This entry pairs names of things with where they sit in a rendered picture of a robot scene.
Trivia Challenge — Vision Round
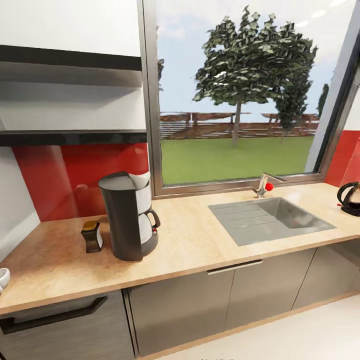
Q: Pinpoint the paper coffee filter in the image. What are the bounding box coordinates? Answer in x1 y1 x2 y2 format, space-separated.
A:
128 171 151 191

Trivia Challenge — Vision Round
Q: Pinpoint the bottle of coffee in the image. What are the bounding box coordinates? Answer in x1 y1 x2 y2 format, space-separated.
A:
81 220 104 254

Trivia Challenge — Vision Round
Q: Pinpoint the electric kettle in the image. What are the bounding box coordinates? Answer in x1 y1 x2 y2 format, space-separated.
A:
337 182 360 217

